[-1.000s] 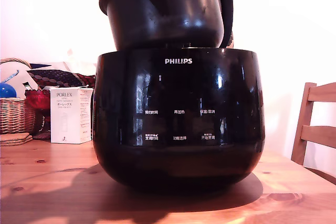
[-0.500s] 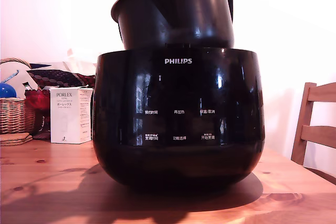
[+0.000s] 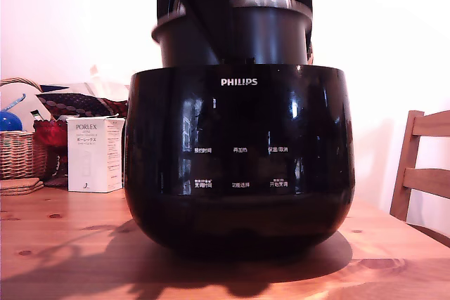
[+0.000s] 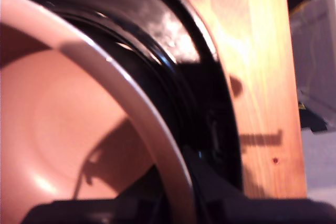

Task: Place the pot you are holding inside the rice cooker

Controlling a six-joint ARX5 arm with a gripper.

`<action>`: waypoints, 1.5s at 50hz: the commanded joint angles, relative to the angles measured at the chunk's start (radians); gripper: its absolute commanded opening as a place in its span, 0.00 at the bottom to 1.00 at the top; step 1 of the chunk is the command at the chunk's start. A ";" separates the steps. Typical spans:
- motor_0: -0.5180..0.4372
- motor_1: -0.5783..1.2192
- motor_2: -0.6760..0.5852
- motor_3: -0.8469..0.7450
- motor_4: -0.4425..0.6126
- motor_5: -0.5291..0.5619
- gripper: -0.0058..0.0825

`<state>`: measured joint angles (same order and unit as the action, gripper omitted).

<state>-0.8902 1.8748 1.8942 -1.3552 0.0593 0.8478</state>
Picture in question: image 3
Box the white Porlex cardboard box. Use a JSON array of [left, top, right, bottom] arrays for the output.
[[66, 115, 126, 194]]

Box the light blue ribbon stick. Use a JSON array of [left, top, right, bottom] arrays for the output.
[[1, 93, 27, 112]]

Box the black cooking pot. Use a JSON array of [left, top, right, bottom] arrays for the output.
[[151, 0, 313, 67]]

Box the woven wicker basket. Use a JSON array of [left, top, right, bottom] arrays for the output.
[[0, 77, 49, 181]]

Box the dark patterned cushion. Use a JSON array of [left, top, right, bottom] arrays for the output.
[[34, 92, 129, 119]]

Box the stack of cork coasters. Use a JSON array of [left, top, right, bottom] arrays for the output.
[[0, 178, 45, 196]]

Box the blue ball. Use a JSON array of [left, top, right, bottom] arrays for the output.
[[0, 110, 24, 132]]

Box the black Philips rice cooker body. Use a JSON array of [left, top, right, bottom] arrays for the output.
[[123, 64, 356, 257]]

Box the wooden chair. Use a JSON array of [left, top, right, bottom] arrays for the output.
[[389, 110, 450, 248]]

